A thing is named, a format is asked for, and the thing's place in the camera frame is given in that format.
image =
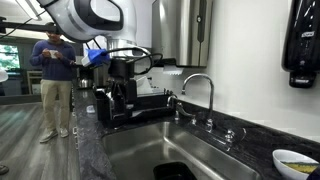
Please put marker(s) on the white round bowl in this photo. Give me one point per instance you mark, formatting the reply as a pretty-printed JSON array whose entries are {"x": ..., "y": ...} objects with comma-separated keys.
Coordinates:
[{"x": 283, "y": 160}]

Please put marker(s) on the black square plastic bowl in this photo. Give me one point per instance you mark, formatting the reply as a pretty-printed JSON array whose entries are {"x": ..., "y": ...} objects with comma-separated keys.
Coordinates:
[{"x": 173, "y": 171}]

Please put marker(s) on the steel paper towel dispenser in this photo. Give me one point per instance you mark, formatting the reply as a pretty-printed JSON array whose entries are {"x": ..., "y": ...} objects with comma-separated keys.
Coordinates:
[{"x": 180, "y": 30}]

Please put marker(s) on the stainless steel sink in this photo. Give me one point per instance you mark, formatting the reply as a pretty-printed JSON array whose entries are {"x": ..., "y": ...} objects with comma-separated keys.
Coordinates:
[{"x": 140, "y": 150}]

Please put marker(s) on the small clear plastic lid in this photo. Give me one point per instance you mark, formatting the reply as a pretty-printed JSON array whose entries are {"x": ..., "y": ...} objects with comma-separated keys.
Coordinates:
[{"x": 90, "y": 109}]

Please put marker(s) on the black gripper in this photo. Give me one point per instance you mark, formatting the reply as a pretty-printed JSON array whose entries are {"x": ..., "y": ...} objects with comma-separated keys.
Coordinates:
[{"x": 120, "y": 68}]

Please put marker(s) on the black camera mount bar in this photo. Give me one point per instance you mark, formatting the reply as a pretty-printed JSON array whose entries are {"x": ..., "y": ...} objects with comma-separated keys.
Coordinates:
[{"x": 26, "y": 26}]

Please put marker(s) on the blue camera mount bracket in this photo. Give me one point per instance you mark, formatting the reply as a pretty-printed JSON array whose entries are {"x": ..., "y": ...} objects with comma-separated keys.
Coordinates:
[{"x": 96, "y": 56}]

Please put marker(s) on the black soap dispenser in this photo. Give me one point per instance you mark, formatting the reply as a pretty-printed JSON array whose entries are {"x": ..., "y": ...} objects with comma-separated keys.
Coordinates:
[{"x": 301, "y": 50}]

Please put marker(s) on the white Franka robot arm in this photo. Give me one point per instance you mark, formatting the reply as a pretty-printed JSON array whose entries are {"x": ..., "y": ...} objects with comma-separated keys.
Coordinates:
[{"x": 66, "y": 16}]

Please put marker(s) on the person in blue sweater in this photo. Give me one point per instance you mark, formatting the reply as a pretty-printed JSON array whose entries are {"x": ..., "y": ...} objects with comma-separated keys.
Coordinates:
[{"x": 53, "y": 66}]

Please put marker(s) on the steel cup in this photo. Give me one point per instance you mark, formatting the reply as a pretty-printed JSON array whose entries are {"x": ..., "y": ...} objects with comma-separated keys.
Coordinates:
[{"x": 85, "y": 83}]

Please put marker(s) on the yellow green sponge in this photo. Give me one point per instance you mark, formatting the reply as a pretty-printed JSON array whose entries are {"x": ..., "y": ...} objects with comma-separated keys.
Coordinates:
[{"x": 300, "y": 166}]

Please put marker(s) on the chrome faucet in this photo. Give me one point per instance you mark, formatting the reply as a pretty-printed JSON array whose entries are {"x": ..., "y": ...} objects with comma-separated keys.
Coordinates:
[{"x": 210, "y": 100}]

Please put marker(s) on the black utensil caddy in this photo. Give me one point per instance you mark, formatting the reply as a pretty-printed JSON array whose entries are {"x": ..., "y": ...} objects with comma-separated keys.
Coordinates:
[{"x": 101, "y": 110}]

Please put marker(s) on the white wooden shelf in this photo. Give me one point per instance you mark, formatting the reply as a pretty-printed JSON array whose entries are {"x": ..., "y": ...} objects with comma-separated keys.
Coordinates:
[{"x": 33, "y": 81}]

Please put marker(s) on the white handheld device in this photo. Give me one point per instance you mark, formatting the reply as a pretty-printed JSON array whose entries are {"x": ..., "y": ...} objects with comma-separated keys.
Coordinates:
[{"x": 53, "y": 54}]

